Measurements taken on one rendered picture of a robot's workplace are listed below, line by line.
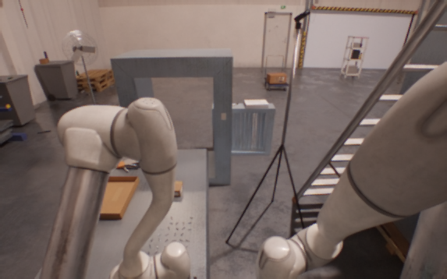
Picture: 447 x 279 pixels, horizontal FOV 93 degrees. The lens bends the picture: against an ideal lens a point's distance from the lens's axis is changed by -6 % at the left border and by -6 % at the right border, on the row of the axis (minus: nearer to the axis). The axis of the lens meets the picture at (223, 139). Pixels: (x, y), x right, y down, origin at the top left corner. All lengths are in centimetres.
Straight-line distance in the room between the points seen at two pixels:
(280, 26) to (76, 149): 995
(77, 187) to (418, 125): 64
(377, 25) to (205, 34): 722
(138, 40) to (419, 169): 1055
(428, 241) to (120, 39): 1083
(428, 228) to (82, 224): 70
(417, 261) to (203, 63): 209
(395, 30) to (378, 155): 1233
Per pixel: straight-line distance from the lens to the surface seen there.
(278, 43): 1034
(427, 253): 53
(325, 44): 1115
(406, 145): 28
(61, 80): 720
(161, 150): 57
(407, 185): 29
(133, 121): 56
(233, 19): 1005
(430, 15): 151
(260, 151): 353
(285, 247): 68
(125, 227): 174
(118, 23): 1087
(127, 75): 249
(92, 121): 63
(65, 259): 67
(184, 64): 231
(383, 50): 1248
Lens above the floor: 189
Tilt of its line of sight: 28 degrees down
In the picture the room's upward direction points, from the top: straight up
